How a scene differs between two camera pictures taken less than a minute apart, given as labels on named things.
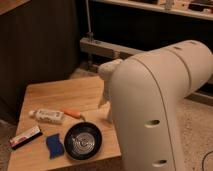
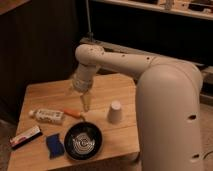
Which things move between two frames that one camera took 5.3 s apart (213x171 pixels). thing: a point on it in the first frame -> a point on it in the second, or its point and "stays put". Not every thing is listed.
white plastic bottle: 48,115 stays put
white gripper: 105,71 -> 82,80
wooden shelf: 195,8 stays put
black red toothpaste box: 25,137 stays put
